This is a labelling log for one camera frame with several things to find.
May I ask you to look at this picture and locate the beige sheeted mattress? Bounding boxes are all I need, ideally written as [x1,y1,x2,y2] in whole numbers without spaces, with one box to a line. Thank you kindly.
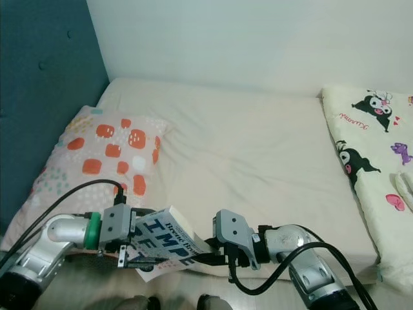
[97,77,413,285]

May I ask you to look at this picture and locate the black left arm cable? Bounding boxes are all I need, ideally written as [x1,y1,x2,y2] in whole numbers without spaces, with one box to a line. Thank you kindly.
[0,179,126,259]

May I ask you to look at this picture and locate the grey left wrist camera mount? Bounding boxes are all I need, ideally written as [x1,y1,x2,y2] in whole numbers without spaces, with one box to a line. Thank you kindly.
[100,205,136,253]

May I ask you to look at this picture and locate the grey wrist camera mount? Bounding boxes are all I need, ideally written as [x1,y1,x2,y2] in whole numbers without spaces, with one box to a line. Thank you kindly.
[100,205,136,253]
[214,209,256,269]

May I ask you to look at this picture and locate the pink patterned pillow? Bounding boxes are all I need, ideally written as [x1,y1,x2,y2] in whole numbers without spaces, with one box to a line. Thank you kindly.
[3,105,168,253]

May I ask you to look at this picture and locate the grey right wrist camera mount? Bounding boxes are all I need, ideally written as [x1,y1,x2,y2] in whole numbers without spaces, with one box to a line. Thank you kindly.
[214,209,256,269]

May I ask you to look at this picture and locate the cream cartoon print quilt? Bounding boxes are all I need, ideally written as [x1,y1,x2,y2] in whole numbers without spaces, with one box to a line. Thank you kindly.
[321,85,413,291]

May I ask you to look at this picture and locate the grey right robot leg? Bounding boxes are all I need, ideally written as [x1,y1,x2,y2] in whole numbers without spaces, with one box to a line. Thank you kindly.
[197,294,233,310]

